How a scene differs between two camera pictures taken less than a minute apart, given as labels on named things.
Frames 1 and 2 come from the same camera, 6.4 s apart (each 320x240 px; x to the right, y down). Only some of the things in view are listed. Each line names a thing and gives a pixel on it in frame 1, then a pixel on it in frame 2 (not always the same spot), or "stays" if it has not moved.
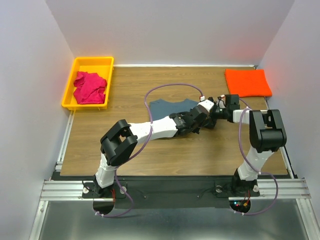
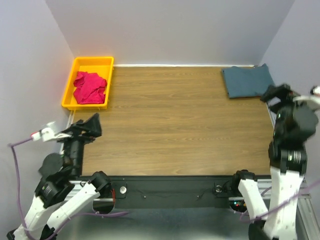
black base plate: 170,192 stays
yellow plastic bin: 102,66 stays
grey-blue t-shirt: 160,108 to 247,82
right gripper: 215,113 to 279,103
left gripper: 202,119 to 80,135
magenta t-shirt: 90,88 stays
